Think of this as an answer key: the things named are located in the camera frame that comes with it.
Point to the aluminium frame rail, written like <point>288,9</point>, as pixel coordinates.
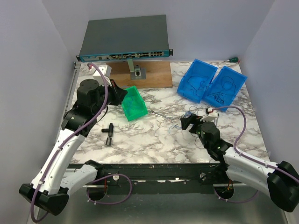
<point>71,171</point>

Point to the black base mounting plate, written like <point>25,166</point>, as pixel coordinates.
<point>153,179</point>

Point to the left blue plastic bin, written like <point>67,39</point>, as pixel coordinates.
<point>196,80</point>

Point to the green plastic bin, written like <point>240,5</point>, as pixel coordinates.
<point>133,104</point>

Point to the green handled screwdriver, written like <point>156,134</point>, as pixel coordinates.
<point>233,60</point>

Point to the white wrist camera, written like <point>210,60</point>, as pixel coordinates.
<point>105,70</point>
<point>211,115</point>

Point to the right blue plastic bin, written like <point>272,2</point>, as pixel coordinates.
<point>224,88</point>

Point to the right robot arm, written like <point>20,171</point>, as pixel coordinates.
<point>279,181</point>

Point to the grey network switch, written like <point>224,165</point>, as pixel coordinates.
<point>125,38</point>

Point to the grey metal stand bracket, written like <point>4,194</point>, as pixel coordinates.
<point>136,72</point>

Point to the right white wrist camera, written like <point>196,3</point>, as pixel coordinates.
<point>211,115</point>

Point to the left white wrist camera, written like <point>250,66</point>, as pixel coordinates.
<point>105,70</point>

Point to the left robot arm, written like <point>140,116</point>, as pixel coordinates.
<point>46,190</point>

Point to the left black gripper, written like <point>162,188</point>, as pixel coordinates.
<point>118,93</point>

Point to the wooden base board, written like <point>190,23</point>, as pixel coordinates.
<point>157,74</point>

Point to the blue plastic bin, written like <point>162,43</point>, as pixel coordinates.
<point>224,88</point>
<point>196,80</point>

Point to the silver combination wrench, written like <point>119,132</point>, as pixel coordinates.
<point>171,119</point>

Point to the black T-handle tool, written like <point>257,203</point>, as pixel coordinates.
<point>110,131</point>

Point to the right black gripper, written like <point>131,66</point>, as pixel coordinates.
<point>186,121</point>

